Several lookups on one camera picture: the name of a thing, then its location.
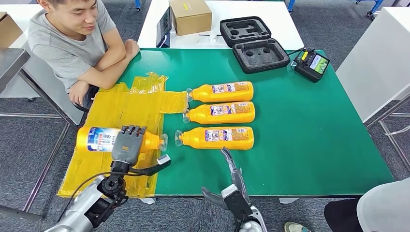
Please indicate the person's right hand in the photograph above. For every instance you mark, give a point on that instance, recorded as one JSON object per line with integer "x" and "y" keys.
{"x": 132, "y": 49}

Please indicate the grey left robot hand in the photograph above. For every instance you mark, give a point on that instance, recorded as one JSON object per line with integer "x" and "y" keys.
{"x": 128, "y": 147}

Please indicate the person's left hand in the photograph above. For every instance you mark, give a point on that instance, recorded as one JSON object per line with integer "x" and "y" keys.
{"x": 79, "y": 94}

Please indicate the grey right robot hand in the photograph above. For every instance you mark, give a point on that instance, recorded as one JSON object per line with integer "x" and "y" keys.
{"x": 237, "y": 179}

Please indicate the orange bottle with clear cap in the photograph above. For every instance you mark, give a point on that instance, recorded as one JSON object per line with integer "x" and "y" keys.
{"x": 96, "y": 139}
{"x": 195, "y": 141}
{"x": 205, "y": 117}
{"x": 205, "y": 96}

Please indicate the person's left forearm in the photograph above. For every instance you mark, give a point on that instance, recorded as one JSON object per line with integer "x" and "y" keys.
{"x": 110, "y": 64}

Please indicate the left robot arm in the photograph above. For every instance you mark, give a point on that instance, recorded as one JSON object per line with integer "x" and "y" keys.
{"x": 80, "y": 208}

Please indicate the person's right forearm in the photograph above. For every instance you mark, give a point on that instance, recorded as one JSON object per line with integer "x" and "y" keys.
{"x": 102, "y": 79}

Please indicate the black tablet on stand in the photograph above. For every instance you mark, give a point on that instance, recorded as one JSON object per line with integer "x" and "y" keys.
{"x": 163, "y": 27}

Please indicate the yellow taped sheet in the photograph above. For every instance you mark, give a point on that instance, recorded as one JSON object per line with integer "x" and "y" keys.
{"x": 128, "y": 105}

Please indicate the person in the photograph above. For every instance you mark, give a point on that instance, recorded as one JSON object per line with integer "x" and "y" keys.
{"x": 384, "y": 208}
{"x": 64, "y": 51}

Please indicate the cardboard box with yellow label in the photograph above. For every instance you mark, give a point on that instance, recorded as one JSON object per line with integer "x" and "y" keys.
{"x": 189, "y": 19}

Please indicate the steel table with metal legs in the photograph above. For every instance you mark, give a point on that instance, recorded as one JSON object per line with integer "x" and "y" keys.
{"x": 11, "y": 60}

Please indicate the small white object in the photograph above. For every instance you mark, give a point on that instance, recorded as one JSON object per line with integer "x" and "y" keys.
{"x": 211, "y": 38}

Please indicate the plain cardboard box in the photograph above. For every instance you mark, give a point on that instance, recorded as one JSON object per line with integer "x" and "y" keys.
{"x": 8, "y": 32}

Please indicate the black foam-lined case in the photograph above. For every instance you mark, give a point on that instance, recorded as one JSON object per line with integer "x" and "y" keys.
{"x": 256, "y": 60}

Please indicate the black remote controller with screen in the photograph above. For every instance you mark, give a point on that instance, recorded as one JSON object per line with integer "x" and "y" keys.
{"x": 309, "y": 69}

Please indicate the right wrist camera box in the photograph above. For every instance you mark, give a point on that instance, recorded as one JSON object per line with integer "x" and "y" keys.
{"x": 232, "y": 198}

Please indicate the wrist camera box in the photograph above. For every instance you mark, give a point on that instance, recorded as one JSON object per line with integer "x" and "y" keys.
{"x": 232, "y": 198}
{"x": 164, "y": 159}

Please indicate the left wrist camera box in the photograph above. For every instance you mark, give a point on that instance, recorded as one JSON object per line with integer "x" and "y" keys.
{"x": 164, "y": 159}

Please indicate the blue metal cart frame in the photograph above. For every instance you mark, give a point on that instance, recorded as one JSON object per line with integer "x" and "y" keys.
{"x": 137, "y": 4}
{"x": 378, "y": 4}

